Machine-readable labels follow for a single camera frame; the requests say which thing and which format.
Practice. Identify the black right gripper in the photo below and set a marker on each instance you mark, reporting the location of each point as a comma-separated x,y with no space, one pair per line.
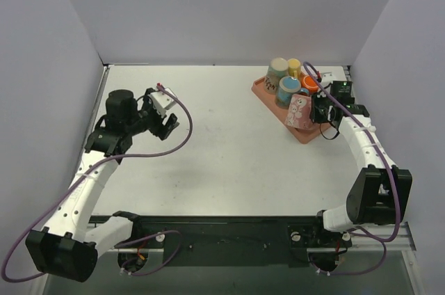
318,110

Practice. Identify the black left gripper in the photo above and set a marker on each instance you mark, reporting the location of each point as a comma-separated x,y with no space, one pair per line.
157,122

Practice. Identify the pink floral mug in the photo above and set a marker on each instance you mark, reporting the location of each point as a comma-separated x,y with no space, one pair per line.
298,115

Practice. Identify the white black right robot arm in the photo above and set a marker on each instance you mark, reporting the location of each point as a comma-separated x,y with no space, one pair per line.
380,193

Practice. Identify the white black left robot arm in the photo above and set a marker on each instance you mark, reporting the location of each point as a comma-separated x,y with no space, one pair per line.
65,247

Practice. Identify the orange mug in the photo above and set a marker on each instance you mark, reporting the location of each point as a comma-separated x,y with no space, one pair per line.
309,83

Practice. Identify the blue butterfly mug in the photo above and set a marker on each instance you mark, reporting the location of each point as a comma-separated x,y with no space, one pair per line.
288,86

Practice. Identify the yellow mug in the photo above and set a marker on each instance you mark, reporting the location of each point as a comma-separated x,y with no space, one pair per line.
294,68

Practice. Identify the seashell coral mug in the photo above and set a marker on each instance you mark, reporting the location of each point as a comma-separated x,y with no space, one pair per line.
277,69

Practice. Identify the pink plastic tray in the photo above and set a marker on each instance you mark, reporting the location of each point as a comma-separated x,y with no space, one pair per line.
303,136

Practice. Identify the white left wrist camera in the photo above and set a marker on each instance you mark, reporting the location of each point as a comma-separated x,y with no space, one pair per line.
162,102

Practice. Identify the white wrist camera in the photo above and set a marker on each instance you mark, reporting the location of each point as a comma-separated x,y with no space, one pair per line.
162,102
327,78

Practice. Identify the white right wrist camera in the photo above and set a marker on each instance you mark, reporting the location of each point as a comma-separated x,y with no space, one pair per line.
327,78

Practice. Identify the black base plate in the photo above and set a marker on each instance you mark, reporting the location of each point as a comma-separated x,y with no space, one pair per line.
142,258

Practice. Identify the aluminium rail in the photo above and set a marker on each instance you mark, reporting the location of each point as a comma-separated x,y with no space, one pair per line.
382,239

